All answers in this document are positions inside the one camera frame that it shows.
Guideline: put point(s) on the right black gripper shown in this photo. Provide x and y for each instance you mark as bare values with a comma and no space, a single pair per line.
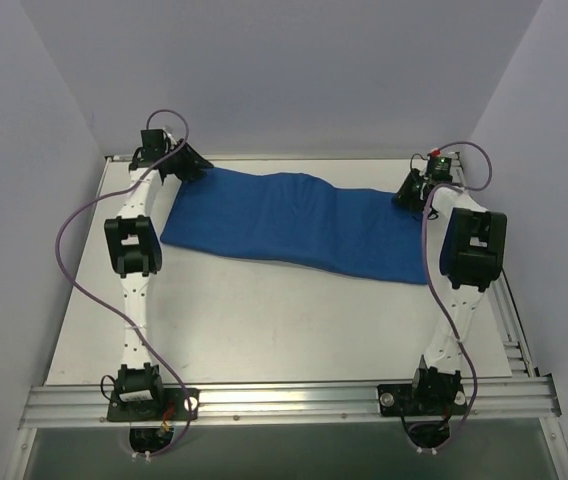
411,189

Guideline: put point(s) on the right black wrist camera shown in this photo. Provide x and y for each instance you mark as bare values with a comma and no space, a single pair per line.
438,167

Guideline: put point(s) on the aluminium rail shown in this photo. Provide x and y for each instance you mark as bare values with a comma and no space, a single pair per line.
83,406
496,340

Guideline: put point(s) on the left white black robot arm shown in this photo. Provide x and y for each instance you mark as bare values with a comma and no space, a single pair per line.
135,255

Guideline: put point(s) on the blue surgical cloth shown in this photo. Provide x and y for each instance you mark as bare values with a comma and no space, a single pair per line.
300,219

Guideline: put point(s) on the aluminium front rail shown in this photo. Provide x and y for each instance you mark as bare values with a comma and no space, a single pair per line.
83,406

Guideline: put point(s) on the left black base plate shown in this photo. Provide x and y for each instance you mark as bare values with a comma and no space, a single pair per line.
140,406

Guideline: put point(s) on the aluminium right side rail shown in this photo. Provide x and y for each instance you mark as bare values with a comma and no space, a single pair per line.
496,340

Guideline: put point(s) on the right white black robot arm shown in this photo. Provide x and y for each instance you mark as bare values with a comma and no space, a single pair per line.
470,258

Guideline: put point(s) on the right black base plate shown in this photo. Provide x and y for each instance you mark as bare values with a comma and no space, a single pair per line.
405,399

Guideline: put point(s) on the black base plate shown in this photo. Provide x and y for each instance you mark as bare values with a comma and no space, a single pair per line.
405,399
140,406

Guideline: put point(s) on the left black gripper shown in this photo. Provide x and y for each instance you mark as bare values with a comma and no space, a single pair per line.
184,161

